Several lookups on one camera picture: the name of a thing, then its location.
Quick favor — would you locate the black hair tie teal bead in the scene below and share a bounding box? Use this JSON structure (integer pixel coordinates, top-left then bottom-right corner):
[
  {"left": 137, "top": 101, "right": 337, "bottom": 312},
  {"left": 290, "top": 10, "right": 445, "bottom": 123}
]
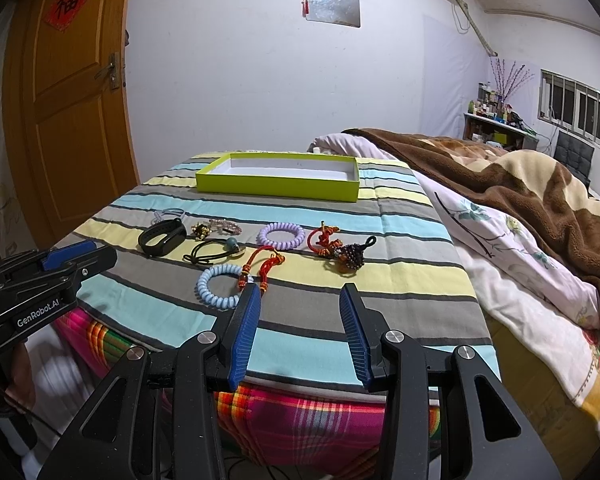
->
[{"left": 183, "top": 237, "right": 245, "bottom": 266}]

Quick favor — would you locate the dark padded chair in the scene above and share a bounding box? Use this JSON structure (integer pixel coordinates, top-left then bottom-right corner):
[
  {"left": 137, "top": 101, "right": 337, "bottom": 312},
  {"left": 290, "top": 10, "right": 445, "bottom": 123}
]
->
[{"left": 554, "top": 130, "right": 594, "bottom": 188}]

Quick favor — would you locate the pink rhinestone hair clip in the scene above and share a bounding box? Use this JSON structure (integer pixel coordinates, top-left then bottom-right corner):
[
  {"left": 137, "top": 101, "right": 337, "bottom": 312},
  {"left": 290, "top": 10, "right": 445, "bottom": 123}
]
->
[{"left": 208, "top": 219, "right": 242, "bottom": 236}]

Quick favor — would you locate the red cord bracelet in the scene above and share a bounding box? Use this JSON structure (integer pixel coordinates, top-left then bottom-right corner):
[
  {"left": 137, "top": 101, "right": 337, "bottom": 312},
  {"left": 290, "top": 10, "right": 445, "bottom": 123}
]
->
[{"left": 236, "top": 245, "right": 286, "bottom": 295}]

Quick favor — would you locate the purple spiral hair tie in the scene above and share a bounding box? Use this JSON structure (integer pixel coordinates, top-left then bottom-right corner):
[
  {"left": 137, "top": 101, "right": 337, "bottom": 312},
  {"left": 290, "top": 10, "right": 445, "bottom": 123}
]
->
[{"left": 255, "top": 221, "right": 308, "bottom": 252}]

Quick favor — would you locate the cluttered wall shelf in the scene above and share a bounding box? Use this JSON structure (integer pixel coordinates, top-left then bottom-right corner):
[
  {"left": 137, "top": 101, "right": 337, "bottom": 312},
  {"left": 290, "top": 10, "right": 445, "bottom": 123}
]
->
[{"left": 463, "top": 82, "right": 539, "bottom": 152}]

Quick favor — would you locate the brass door handle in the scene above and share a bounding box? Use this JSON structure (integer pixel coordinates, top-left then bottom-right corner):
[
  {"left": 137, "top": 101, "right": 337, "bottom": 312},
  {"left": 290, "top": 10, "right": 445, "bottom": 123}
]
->
[{"left": 94, "top": 52, "right": 122, "bottom": 91}]

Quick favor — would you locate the green shallow cardboard box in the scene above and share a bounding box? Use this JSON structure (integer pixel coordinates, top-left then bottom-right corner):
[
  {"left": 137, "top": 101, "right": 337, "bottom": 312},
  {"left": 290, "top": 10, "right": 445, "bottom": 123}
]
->
[{"left": 195, "top": 152, "right": 360, "bottom": 203}]

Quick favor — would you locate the silver wall panel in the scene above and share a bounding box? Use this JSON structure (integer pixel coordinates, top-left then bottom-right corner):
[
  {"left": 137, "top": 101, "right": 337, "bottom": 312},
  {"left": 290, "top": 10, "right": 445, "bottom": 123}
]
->
[{"left": 302, "top": 0, "right": 361, "bottom": 28}]

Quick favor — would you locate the dark beaded bracelet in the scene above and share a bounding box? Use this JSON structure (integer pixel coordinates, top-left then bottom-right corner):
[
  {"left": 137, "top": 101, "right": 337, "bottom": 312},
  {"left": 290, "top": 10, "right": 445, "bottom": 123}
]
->
[{"left": 334, "top": 234, "right": 378, "bottom": 274}]

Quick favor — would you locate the person's left hand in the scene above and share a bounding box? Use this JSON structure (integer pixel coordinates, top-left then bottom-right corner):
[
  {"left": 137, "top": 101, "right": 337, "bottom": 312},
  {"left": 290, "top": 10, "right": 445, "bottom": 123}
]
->
[{"left": 0, "top": 342, "right": 35, "bottom": 408}]

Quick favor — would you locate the light blue spiral hair tie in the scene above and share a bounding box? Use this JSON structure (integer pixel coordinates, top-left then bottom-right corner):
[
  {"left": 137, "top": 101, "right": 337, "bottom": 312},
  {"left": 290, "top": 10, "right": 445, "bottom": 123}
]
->
[{"left": 194, "top": 263, "right": 254, "bottom": 310}]

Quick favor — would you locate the pink branch flower arrangement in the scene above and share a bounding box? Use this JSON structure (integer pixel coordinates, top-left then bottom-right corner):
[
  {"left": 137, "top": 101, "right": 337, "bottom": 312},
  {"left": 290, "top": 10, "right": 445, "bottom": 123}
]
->
[{"left": 490, "top": 56, "right": 533, "bottom": 108}]

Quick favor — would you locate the floral white quilt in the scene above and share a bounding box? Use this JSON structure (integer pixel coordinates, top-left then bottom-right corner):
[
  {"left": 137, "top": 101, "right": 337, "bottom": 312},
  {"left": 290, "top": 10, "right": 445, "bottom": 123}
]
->
[{"left": 306, "top": 132, "right": 600, "bottom": 441}]

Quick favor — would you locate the red orange knotted bracelet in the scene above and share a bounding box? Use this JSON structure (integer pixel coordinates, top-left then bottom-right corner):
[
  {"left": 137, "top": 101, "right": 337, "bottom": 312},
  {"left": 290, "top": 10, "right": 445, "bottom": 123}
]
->
[{"left": 306, "top": 220, "right": 345, "bottom": 259}]

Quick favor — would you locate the striped bed sheet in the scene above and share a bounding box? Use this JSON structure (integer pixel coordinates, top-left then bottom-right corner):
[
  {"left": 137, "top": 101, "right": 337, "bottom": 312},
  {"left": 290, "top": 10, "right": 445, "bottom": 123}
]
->
[{"left": 65, "top": 154, "right": 498, "bottom": 392}]

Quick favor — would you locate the grey-blue hair tie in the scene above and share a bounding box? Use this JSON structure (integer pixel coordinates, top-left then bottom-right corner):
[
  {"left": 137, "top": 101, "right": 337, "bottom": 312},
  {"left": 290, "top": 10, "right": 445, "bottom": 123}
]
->
[{"left": 150, "top": 207, "right": 187, "bottom": 226}]

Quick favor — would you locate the barred window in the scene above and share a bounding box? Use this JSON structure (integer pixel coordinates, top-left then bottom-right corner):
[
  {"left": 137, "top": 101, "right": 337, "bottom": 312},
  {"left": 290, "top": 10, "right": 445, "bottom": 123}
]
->
[{"left": 539, "top": 70, "right": 600, "bottom": 147}]

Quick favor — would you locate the orange wooden door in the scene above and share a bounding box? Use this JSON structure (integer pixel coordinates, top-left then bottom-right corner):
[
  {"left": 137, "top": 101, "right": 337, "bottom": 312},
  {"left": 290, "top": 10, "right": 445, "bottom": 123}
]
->
[{"left": 2, "top": 0, "right": 138, "bottom": 248}]

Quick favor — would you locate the red fu paper decoration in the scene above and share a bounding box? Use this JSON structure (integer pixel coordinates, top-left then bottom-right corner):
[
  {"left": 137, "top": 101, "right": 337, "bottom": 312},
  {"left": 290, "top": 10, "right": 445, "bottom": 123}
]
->
[{"left": 43, "top": 0, "right": 87, "bottom": 32}]

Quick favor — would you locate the brown fleece blanket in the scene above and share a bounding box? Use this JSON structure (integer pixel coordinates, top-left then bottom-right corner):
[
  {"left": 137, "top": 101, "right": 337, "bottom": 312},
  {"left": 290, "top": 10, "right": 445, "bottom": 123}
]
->
[{"left": 345, "top": 128, "right": 600, "bottom": 294}]

